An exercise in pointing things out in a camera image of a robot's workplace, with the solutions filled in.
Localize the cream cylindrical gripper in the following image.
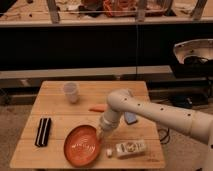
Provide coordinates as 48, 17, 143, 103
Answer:
96, 108, 121, 141

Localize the orange ceramic bowl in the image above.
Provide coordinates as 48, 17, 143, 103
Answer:
63, 125, 101, 167

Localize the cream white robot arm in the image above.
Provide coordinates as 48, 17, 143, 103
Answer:
97, 89, 213, 171

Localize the white robot base shell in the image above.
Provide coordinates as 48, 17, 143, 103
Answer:
173, 39, 213, 64

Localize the orange carrot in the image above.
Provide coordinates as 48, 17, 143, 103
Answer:
89, 104, 107, 112

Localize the wooden table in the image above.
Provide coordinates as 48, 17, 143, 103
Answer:
10, 81, 165, 169

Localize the translucent plastic cup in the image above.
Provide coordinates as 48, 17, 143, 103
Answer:
63, 82, 79, 103

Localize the black white striped case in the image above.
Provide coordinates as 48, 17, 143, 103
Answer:
35, 118, 51, 147

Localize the orange basket on shelf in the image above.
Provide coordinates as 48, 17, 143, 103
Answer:
103, 0, 136, 17

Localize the black cable on floor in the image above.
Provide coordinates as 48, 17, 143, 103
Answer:
154, 117, 171, 145

